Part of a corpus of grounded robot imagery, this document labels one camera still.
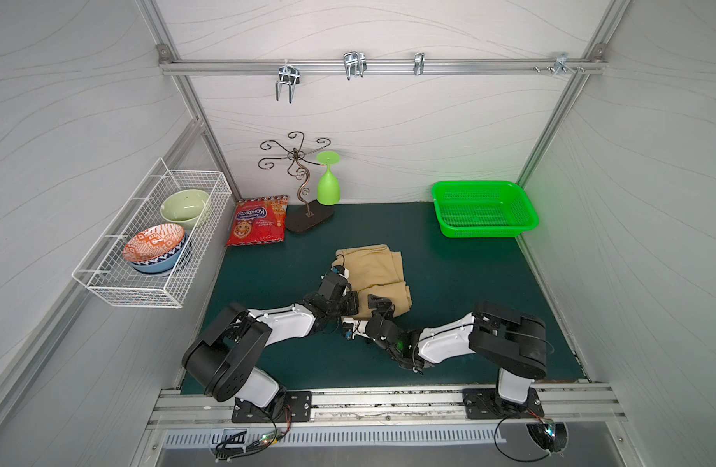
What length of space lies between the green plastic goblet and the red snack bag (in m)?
0.24

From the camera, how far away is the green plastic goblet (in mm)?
903

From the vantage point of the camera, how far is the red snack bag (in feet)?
3.57

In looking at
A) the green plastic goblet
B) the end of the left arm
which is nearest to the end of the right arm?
the end of the left arm
